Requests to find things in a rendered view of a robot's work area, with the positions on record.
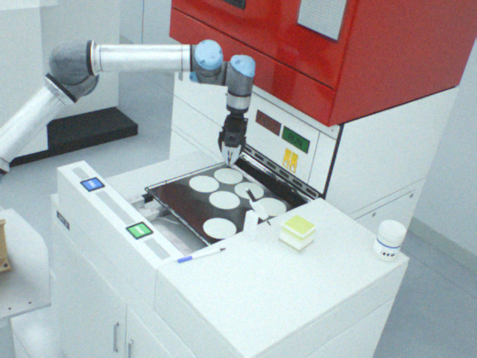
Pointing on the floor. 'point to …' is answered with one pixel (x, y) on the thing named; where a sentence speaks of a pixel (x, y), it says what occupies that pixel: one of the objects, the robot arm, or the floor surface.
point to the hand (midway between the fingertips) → (229, 162)
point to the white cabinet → (64, 289)
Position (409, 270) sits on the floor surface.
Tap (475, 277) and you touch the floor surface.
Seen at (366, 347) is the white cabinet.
